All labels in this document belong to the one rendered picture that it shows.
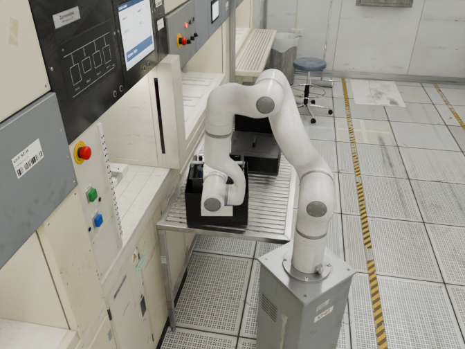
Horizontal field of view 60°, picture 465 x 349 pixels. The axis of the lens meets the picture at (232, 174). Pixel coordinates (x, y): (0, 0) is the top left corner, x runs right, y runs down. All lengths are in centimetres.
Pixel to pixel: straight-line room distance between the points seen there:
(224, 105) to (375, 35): 478
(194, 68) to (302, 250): 215
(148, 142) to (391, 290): 170
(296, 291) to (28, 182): 99
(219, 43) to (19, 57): 236
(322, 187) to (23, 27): 94
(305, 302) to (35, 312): 89
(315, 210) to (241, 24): 360
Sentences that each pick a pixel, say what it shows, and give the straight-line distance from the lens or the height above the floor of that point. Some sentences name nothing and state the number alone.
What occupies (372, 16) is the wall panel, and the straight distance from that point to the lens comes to 588.
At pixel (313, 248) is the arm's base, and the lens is 153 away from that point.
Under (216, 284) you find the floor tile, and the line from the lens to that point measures 259.
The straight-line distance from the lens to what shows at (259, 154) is 215.
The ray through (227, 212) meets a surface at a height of 84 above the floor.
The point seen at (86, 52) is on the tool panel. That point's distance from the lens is 125.
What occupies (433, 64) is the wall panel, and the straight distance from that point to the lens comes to 619.
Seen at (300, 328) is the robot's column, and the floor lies 60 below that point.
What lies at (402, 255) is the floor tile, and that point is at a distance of 299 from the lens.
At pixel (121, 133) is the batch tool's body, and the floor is 104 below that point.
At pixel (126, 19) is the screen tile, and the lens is 150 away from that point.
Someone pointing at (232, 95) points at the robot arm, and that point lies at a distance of 125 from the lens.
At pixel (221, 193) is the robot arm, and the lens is 144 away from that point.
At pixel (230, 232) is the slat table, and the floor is 76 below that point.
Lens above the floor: 192
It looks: 33 degrees down
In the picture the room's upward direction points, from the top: straight up
